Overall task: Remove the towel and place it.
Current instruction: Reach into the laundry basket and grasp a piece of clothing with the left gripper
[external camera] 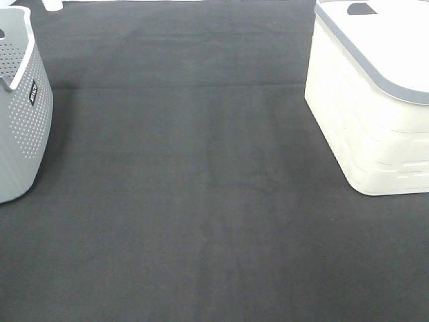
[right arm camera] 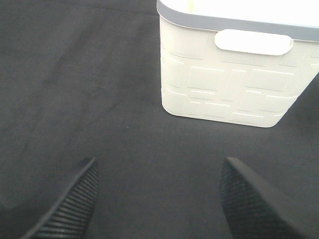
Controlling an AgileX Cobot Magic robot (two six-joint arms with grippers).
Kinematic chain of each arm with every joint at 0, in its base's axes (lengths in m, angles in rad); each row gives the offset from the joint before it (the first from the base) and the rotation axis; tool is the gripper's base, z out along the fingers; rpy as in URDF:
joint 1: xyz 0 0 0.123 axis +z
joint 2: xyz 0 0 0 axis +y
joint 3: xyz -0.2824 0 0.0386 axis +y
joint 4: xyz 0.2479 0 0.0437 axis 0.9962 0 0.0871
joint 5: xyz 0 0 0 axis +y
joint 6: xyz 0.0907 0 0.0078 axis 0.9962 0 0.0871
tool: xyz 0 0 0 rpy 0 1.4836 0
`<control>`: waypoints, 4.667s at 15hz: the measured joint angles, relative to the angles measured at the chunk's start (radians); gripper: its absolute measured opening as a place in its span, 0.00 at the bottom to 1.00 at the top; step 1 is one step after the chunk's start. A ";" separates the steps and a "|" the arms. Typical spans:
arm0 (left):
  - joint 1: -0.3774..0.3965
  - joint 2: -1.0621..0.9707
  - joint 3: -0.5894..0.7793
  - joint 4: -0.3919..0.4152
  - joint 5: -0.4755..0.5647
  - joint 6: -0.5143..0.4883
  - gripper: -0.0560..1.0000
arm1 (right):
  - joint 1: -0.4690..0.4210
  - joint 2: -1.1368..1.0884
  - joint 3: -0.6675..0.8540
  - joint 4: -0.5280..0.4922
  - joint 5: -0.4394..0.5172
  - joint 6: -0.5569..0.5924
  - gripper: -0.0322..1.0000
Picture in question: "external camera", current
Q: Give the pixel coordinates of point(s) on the black table cloth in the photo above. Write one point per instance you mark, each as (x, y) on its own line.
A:
(185, 179)

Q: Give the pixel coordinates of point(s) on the cream lidded storage box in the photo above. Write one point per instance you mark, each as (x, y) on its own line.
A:
(367, 88)

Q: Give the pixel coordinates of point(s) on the grey perforated laundry basket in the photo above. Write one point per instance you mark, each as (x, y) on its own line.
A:
(26, 104)

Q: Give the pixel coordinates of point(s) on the white object at table edge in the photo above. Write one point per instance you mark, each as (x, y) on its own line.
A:
(53, 5)

